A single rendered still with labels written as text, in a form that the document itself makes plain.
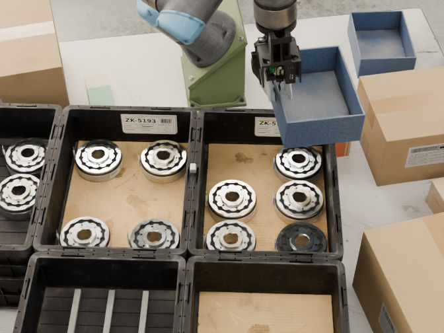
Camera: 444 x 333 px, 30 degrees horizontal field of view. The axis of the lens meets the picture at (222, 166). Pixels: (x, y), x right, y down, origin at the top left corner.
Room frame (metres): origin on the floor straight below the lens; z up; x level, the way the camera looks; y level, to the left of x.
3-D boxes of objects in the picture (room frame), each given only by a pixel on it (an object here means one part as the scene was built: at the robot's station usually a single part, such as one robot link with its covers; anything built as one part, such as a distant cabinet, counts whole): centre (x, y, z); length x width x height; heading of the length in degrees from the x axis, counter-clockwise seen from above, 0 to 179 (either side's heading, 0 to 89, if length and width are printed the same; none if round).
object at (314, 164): (1.22, -0.17, 0.86); 0.10 x 0.10 x 0.01
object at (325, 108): (1.17, -0.18, 1.10); 0.20 x 0.15 x 0.07; 9
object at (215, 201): (1.11, -0.02, 0.86); 0.10 x 0.10 x 0.01
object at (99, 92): (1.49, 0.30, 0.73); 0.24 x 0.06 x 0.06; 14
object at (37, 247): (1.12, 0.21, 0.92); 0.40 x 0.30 x 0.02; 178
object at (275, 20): (1.14, -0.10, 1.34); 0.08 x 0.08 x 0.05
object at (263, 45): (1.13, -0.10, 1.26); 0.09 x 0.08 x 0.12; 7
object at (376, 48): (1.75, -0.44, 0.74); 0.20 x 0.15 x 0.07; 2
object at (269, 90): (1.13, -0.09, 1.16); 0.06 x 0.03 x 0.09; 7
